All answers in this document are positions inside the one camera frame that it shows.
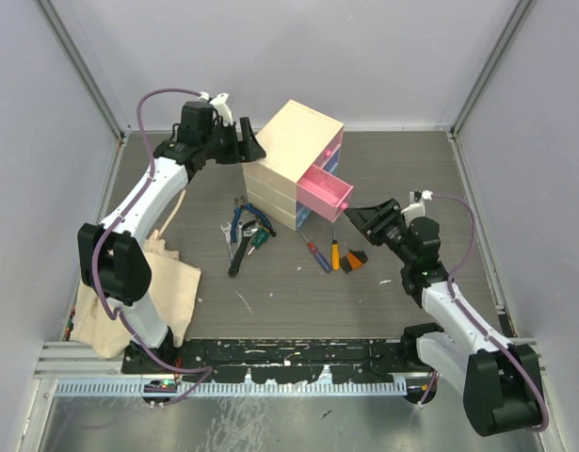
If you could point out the red blue handled screwdriver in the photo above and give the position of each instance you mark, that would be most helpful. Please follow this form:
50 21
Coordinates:
317 255

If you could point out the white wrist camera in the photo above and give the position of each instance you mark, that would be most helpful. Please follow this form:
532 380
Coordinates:
221 104
417 206

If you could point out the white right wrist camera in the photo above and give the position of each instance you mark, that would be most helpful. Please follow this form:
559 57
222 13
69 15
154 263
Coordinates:
417 206

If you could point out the orange handled screwdriver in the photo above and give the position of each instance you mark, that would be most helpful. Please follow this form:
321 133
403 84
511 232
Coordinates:
335 252

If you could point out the blue handled pliers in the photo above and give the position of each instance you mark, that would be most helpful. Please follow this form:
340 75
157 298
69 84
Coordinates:
241 206

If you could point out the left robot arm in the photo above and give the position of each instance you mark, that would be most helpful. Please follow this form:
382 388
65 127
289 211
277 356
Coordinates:
111 258

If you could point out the silver open end wrench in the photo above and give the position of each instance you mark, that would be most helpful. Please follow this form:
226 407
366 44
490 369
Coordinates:
226 230

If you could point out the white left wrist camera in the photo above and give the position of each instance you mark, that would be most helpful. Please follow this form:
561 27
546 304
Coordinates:
221 104

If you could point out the slotted cable duct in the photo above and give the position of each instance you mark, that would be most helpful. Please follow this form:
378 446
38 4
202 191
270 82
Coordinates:
120 387

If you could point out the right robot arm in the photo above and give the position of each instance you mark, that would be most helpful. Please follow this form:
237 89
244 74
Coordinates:
499 381

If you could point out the green handled screwdriver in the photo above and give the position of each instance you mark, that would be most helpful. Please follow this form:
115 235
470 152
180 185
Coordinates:
258 240

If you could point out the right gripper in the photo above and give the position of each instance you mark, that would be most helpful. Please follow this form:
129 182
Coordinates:
373 220

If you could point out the large pink drawer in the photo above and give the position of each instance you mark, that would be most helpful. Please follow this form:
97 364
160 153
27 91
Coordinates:
323 193

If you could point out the black adjustable wrench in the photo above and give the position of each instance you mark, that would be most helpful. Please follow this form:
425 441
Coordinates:
248 230

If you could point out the small pink drawer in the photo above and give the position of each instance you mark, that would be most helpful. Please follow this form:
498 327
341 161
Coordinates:
329 151

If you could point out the cream drawer cabinet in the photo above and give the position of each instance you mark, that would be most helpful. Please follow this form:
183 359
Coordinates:
293 139

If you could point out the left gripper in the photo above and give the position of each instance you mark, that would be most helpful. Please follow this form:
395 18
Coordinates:
249 149

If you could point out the left light blue drawer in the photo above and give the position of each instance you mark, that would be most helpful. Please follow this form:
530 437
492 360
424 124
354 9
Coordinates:
302 215

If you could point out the beige cloth bag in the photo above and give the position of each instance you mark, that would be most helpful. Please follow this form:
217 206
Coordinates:
173 288

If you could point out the wide purple drawer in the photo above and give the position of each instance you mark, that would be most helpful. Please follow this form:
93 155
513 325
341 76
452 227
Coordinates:
332 168

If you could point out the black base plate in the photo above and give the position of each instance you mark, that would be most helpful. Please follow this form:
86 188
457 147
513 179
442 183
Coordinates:
298 360

